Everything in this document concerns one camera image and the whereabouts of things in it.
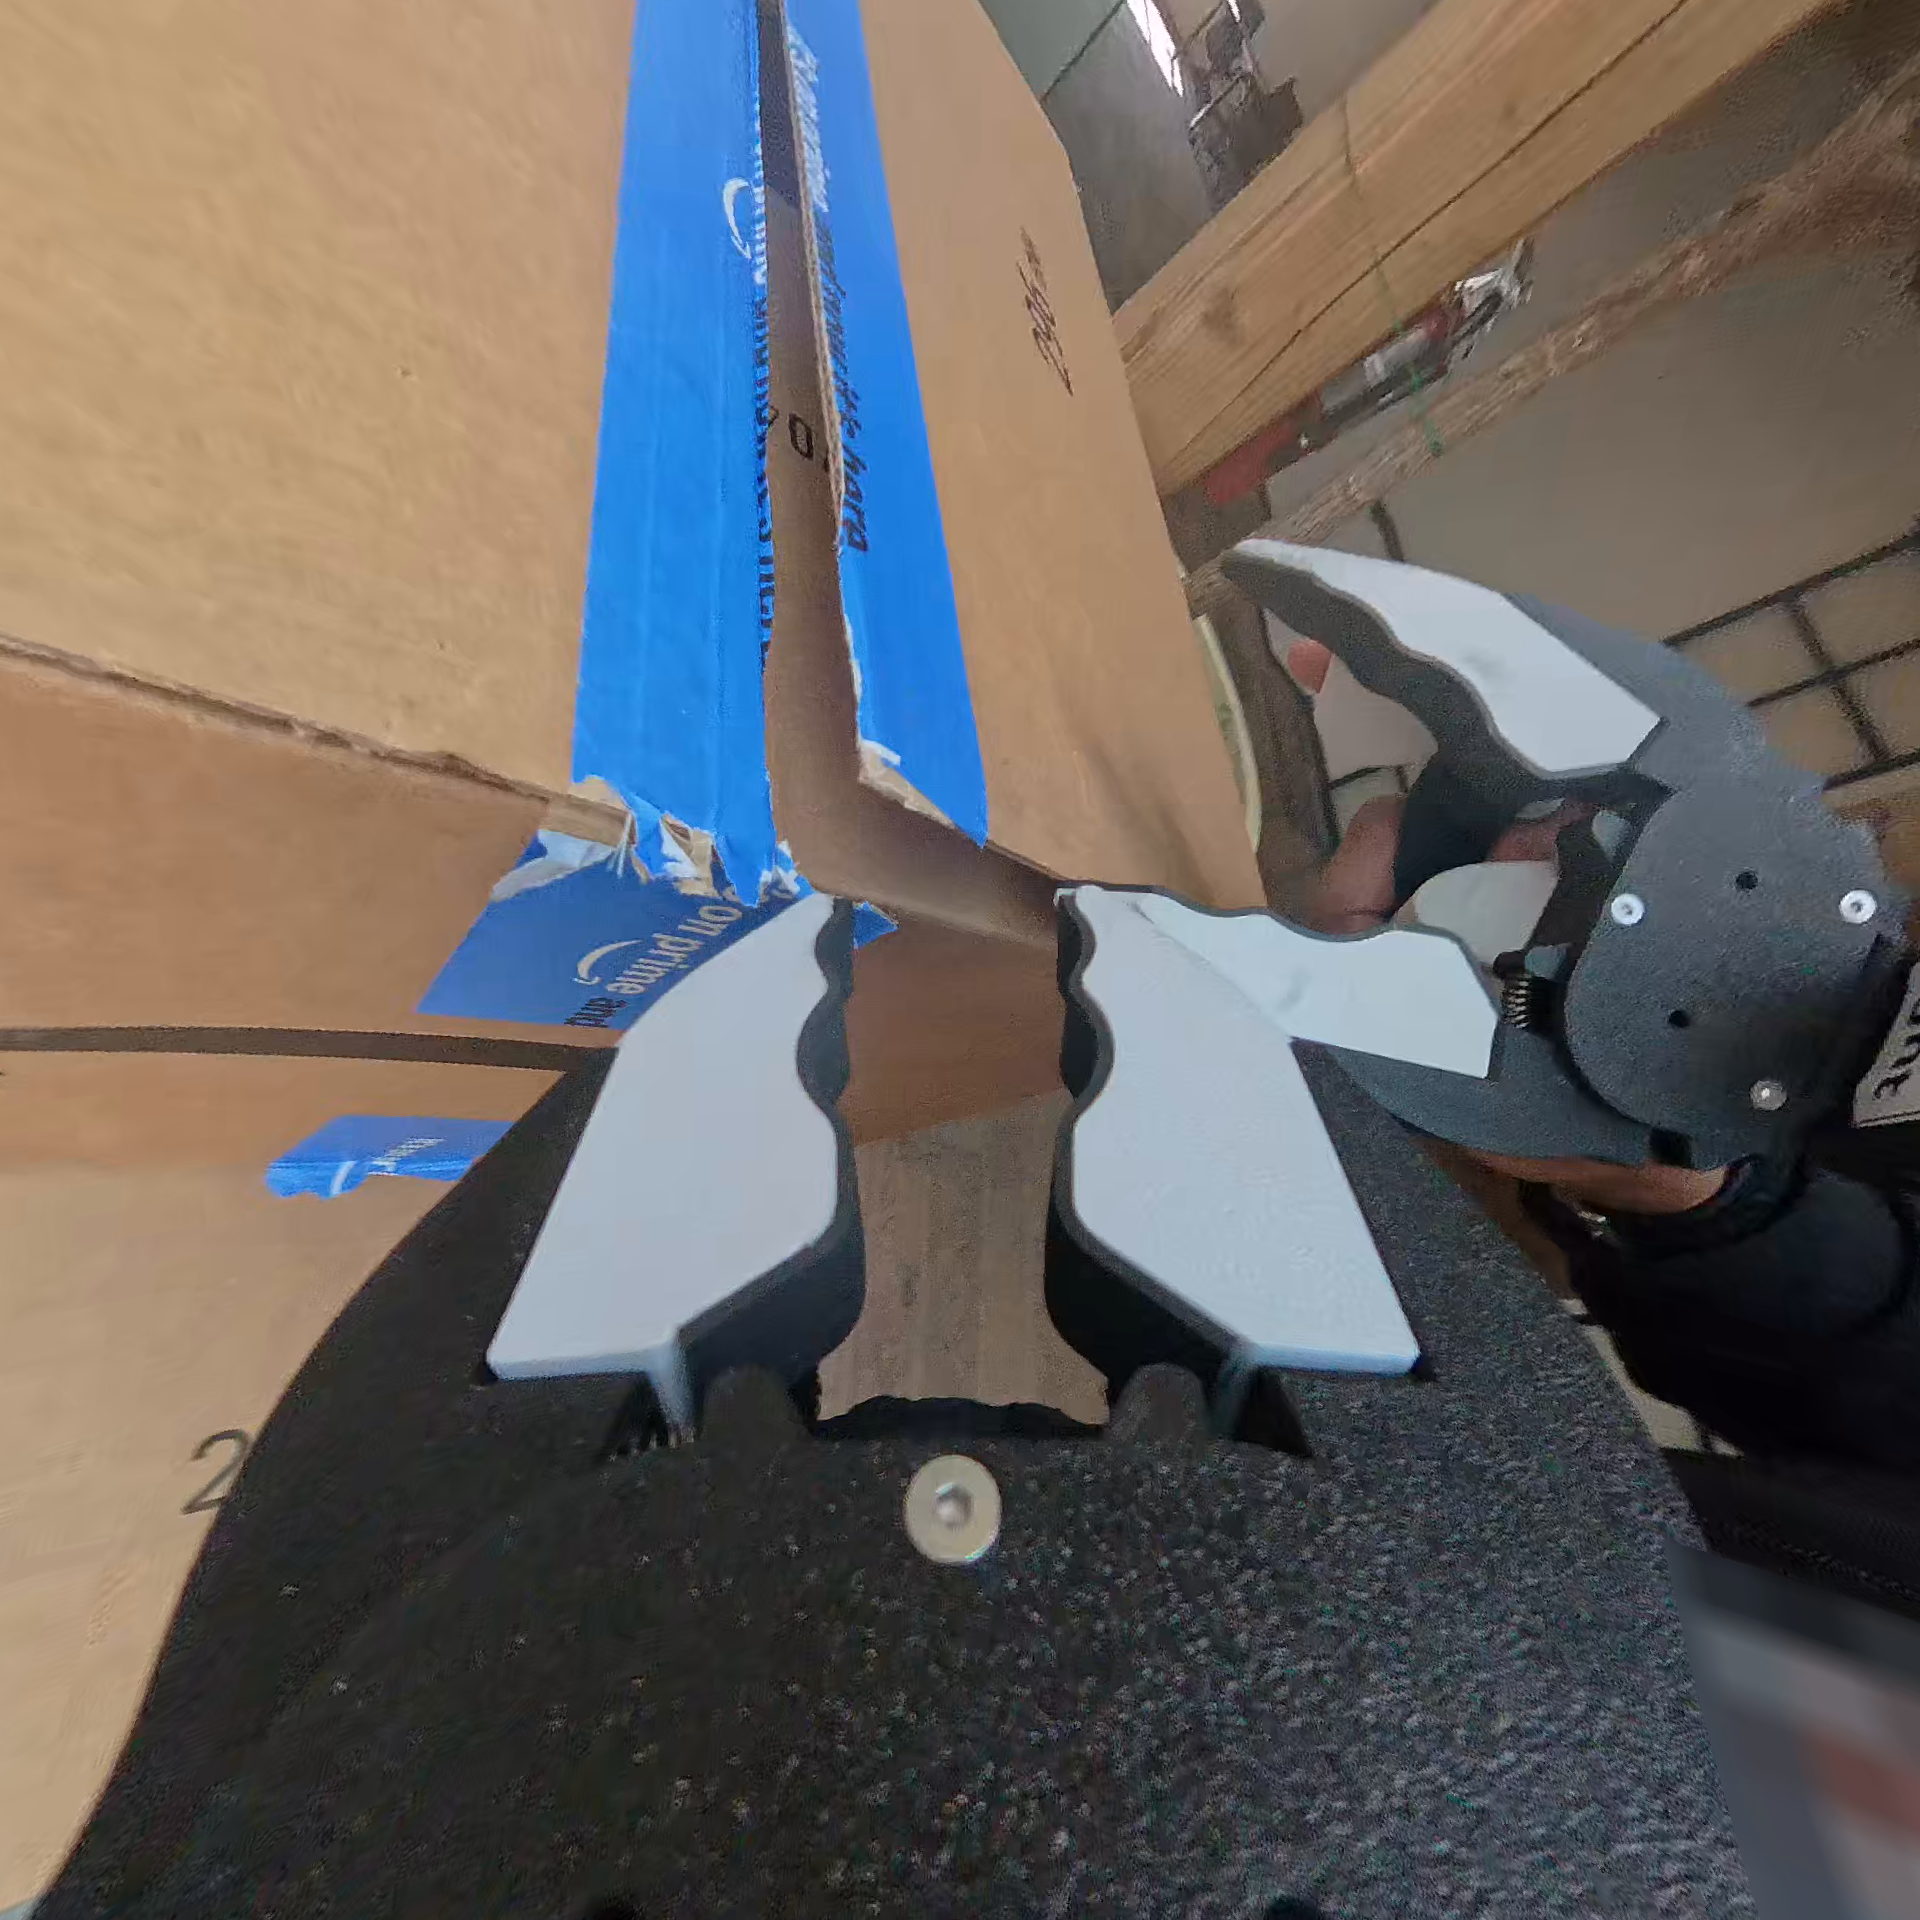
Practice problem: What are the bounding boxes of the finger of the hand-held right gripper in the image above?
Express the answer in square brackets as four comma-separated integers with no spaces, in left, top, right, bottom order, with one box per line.
[1218,536,1669,812]
[1128,895,1510,1082]

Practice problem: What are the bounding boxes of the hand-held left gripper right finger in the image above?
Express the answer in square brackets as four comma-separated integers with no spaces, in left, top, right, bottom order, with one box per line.
[1047,882,1424,1430]

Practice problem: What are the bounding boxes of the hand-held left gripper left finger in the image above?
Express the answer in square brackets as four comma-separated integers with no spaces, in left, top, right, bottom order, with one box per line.
[484,892,872,1430]

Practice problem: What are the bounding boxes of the blue packing tape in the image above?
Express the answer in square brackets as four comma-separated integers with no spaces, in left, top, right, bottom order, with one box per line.
[267,0,993,1202]

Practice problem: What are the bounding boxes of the brown cardboard box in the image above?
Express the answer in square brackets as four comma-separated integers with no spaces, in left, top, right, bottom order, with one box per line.
[0,0,1279,1908]

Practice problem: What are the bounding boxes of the person's right forearm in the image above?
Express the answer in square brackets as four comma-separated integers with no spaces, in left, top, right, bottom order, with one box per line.
[1561,1155,1920,1614]

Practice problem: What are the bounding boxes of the wooden desk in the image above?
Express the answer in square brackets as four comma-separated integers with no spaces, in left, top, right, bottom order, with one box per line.
[817,1087,1112,1420]

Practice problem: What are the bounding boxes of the person's right hand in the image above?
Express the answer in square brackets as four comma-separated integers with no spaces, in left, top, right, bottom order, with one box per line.
[1283,636,1734,1218]

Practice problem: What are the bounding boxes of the wooden beam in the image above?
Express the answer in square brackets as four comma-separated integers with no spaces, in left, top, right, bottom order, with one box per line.
[1111,0,1920,499]

